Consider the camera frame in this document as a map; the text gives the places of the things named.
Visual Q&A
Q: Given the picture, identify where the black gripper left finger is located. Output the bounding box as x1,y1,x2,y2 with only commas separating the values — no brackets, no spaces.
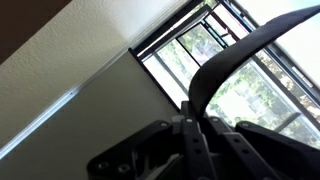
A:
179,100,218,180

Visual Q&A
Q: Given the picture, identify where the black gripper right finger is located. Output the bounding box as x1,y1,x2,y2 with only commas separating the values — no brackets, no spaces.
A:
201,114,279,180

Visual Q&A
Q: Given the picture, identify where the black window frame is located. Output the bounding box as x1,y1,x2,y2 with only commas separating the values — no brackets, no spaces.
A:
128,0,320,151

